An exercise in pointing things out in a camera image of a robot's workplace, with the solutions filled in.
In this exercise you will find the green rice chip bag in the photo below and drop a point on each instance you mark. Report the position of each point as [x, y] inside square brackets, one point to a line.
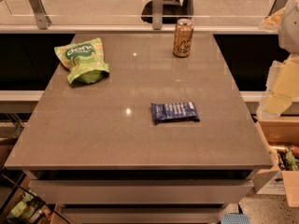
[85, 61]

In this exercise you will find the left metal railing bracket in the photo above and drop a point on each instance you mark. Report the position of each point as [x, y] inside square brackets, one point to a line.
[43, 21]

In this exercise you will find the blue rxbar wrapper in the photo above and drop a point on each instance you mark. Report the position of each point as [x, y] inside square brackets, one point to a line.
[172, 112]

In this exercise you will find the gold soda can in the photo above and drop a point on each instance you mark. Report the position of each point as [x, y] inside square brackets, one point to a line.
[183, 38]

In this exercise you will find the grey drawer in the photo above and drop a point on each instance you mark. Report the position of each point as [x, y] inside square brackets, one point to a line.
[141, 191]
[143, 215]

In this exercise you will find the blue mesh object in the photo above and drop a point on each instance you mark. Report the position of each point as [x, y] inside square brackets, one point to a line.
[235, 219]

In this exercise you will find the cardboard box with items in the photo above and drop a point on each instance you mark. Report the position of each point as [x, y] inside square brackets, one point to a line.
[281, 139]

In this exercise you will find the black office chair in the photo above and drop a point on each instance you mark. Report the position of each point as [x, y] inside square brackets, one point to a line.
[173, 10]

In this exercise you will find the lower grey drawer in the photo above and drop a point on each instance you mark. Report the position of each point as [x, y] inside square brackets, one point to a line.
[143, 215]

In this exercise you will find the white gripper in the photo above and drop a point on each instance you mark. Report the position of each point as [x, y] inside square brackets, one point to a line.
[290, 32]

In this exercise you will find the upper grey drawer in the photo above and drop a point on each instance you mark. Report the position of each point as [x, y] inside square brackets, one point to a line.
[141, 191]

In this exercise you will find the middle metal railing bracket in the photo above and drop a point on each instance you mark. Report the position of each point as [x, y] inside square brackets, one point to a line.
[157, 14]

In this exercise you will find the green bags in bin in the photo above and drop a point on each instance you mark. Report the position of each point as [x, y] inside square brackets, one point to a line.
[25, 208]

